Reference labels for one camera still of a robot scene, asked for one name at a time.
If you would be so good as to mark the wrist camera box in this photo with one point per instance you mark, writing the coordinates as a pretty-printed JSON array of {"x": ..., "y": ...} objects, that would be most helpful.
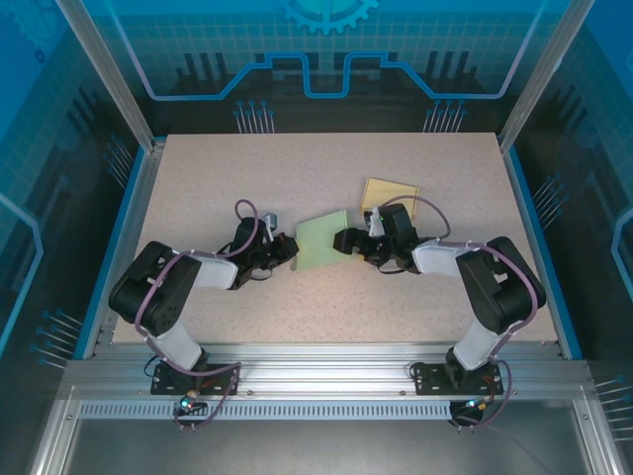
[
  {"x": 270, "y": 218},
  {"x": 374, "y": 225}
]

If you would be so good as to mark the aluminium frame post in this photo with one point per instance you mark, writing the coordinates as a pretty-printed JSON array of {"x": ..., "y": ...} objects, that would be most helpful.
[
  {"x": 538, "y": 74},
  {"x": 118, "y": 74}
]

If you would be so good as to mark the left aluminium side rail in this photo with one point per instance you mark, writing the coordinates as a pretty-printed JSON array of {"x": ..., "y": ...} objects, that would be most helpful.
[{"x": 131, "y": 237}]

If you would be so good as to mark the aluminium mounting beam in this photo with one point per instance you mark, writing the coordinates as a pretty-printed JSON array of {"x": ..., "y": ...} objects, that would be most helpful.
[{"x": 321, "y": 371}]

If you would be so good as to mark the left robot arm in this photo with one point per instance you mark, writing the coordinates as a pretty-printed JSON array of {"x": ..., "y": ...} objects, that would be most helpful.
[{"x": 148, "y": 292}]

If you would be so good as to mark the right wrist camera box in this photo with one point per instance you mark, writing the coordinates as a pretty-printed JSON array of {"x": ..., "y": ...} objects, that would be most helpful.
[{"x": 374, "y": 225}]

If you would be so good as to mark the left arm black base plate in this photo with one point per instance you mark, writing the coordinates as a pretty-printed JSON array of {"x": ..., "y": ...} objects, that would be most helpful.
[{"x": 160, "y": 385}]

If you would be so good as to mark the yellow paper box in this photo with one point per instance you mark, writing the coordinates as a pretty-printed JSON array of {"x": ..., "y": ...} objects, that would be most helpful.
[{"x": 390, "y": 190}]

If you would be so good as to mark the blue side panel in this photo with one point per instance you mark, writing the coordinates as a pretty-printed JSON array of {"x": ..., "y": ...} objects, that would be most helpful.
[
  {"x": 538, "y": 237},
  {"x": 117, "y": 237}
]

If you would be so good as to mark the left aluminium frame post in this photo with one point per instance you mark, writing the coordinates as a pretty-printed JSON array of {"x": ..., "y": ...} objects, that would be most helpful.
[{"x": 118, "y": 74}]

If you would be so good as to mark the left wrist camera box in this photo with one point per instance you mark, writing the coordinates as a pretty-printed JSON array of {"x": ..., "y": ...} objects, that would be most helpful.
[{"x": 270, "y": 218}]

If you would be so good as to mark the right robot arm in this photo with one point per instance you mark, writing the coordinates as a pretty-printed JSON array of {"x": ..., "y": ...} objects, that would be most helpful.
[{"x": 494, "y": 292}]

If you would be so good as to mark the right blue side panel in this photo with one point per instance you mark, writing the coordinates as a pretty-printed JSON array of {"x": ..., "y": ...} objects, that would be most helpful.
[{"x": 538, "y": 237}]

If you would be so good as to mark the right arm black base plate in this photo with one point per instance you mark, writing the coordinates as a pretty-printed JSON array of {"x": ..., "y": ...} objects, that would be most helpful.
[{"x": 427, "y": 383}]

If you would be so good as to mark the green paper box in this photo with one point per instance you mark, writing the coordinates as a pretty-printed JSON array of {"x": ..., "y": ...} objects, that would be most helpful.
[{"x": 316, "y": 237}]

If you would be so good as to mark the steel bottom tray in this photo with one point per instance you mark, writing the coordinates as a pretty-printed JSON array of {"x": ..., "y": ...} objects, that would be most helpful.
[{"x": 321, "y": 450}]

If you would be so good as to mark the left blue side panel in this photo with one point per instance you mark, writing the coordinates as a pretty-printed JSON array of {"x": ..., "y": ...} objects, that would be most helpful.
[{"x": 117, "y": 237}]

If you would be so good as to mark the right aluminium frame post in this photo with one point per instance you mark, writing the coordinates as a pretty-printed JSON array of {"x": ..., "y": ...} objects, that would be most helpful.
[{"x": 538, "y": 74}]

